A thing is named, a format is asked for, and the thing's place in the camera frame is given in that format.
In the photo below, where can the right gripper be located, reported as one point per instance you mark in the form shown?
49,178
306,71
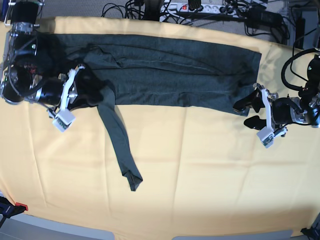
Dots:
80,85

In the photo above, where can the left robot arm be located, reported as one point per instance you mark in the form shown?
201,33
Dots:
309,94

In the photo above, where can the black clamp right corner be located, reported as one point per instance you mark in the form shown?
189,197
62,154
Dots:
311,233

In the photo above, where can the white power strip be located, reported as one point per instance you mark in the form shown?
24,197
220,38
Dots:
180,9

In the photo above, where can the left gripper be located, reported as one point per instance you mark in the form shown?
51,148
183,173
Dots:
279,113

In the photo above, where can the black upright post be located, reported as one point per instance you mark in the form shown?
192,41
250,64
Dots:
299,31

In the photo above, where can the dark green long-sleeve shirt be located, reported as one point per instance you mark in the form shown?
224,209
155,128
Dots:
156,71

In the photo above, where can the black power adapter box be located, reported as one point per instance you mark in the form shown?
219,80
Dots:
258,17

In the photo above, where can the red and black clamp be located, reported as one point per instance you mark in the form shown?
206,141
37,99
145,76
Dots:
7,209

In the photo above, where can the yellow table cloth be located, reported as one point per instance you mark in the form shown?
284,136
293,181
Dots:
204,173

